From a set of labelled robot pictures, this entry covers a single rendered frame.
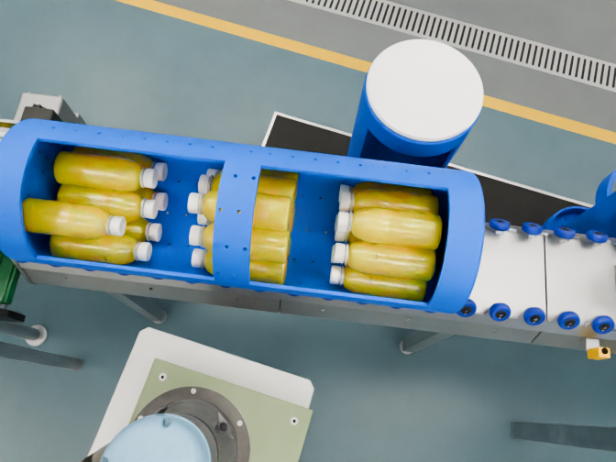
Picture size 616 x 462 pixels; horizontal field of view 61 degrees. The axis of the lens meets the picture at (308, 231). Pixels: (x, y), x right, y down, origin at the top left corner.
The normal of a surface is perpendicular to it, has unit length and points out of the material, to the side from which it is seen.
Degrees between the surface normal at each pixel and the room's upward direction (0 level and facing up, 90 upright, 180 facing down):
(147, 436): 7
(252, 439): 1
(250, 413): 1
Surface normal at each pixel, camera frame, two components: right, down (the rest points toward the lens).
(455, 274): -0.05, 0.39
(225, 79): 0.04, -0.32
